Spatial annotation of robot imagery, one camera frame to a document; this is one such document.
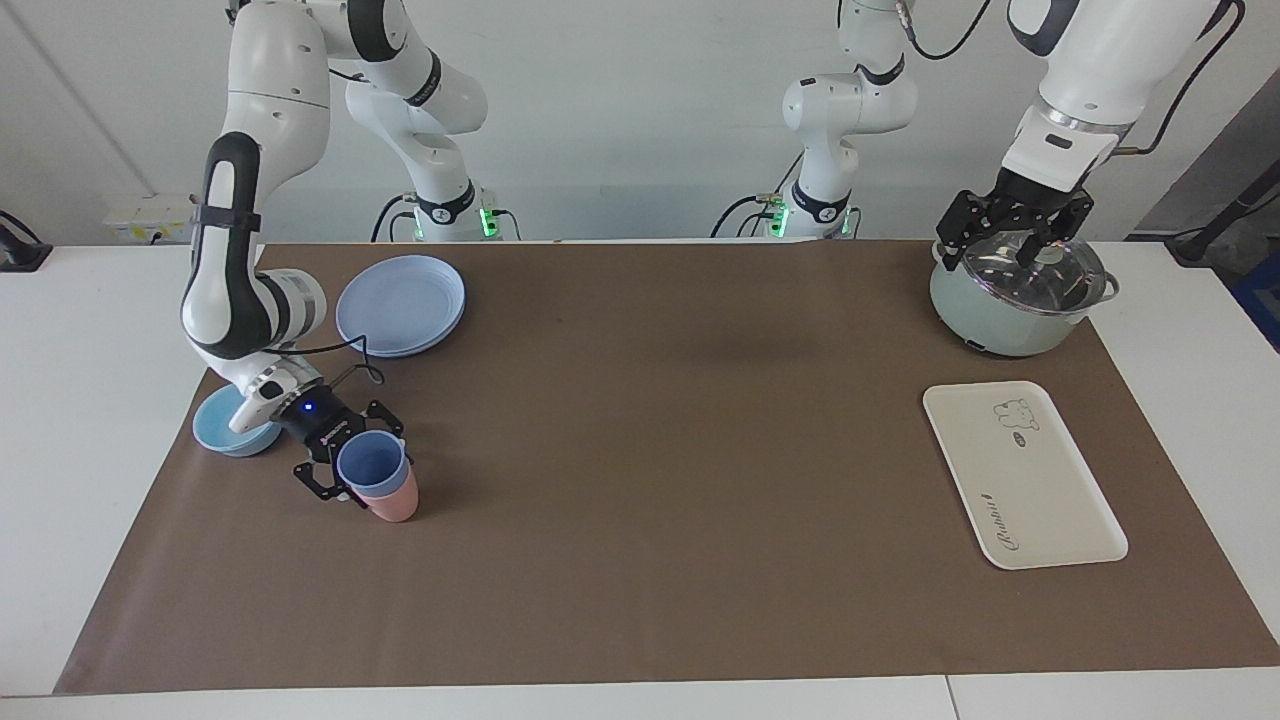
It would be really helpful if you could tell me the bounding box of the light blue bowl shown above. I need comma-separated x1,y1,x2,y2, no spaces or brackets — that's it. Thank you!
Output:
192,385,283,458

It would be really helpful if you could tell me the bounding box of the black table clamp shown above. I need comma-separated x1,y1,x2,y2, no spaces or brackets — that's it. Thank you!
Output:
0,210,53,273

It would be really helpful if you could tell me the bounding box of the blue plastic cup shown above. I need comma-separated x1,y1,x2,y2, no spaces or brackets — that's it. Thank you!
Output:
336,431,411,496

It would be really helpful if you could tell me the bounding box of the pale green electric pot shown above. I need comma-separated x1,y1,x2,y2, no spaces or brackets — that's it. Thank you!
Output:
930,235,1121,359

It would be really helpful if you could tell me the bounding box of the brown paper table cover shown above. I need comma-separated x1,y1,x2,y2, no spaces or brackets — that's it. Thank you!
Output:
53,240,1280,696

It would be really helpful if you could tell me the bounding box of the black base cable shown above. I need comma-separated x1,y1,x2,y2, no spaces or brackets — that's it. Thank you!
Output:
370,193,419,243
710,193,781,241

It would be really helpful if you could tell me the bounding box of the white wall socket box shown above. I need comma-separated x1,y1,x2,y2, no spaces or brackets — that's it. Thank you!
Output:
103,194,198,244

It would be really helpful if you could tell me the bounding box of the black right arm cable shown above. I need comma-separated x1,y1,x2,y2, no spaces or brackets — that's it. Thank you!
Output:
268,333,387,393

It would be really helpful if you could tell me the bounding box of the lavender round plate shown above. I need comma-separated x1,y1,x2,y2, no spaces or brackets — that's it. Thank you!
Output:
335,255,468,359

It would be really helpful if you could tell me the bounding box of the blue box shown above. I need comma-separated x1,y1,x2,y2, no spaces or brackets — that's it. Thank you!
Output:
1238,272,1280,353

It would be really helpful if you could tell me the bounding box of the cream rabbit print tray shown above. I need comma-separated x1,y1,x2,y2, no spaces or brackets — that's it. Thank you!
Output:
922,381,1129,571

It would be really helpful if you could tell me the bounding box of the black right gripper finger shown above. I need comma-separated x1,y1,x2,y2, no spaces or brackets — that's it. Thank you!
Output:
293,452,353,506
358,398,407,451

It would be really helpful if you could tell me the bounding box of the pink plastic cup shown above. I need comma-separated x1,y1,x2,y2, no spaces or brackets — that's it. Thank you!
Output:
355,462,420,523

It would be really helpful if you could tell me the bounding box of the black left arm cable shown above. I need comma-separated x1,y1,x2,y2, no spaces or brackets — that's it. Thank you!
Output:
898,0,1248,159

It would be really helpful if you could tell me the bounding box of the black stand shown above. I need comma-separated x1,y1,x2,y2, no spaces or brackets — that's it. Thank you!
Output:
1165,185,1280,267

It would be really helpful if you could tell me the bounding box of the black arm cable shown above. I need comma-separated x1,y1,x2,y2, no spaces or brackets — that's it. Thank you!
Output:
268,333,387,393
898,0,1248,159

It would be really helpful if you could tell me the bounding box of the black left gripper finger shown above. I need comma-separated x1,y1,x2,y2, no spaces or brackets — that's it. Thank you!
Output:
1015,195,1096,267
935,188,1013,273

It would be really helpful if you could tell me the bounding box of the glass pot lid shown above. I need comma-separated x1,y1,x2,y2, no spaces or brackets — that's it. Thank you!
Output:
935,232,1111,316

